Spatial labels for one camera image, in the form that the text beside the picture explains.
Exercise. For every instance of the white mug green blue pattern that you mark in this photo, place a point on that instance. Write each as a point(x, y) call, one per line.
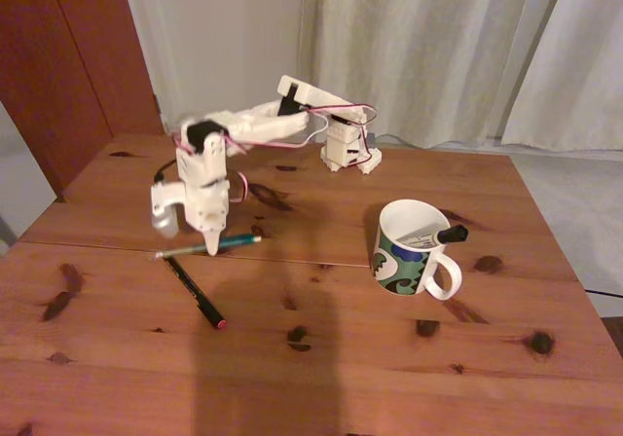
point(404, 270)

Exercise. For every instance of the brown wooden cabinet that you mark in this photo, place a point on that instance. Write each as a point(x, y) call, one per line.
point(58, 66)

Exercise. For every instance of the silver camera box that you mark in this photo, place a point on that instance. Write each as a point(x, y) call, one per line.
point(165, 217)

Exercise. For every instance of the green transparent pen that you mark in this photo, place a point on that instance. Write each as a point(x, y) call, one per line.
point(238, 241)

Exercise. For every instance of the white marker black cap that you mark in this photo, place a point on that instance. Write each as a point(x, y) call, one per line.
point(455, 234)

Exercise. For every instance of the white controller board case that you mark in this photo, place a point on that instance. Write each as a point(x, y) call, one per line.
point(330, 161)

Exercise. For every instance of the black pen red end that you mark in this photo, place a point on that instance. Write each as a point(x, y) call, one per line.
point(199, 297)

